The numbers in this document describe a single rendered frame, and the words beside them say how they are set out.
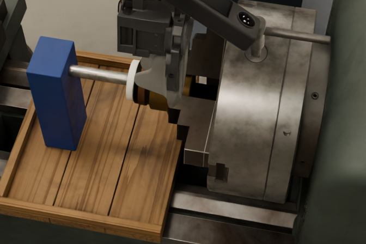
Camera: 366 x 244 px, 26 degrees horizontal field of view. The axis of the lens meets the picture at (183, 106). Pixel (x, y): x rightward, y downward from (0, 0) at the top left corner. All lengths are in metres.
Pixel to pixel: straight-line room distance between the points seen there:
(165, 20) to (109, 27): 1.91
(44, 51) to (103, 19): 1.53
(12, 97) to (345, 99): 0.73
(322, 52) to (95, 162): 0.48
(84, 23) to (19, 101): 1.29
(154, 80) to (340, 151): 0.26
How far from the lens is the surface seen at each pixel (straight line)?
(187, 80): 1.27
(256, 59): 1.15
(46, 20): 2.88
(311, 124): 1.19
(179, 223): 1.41
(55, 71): 1.30
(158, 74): 0.98
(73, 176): 1.45
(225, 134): 1.15
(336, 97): 1.13
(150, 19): 0.92
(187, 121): 1.23
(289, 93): 1.14
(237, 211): 1.43
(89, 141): 1.48
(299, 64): 1.15
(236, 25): 0.92
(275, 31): 1.09
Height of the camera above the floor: 2.13
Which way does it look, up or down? 55 degrees down
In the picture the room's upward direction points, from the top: straight up
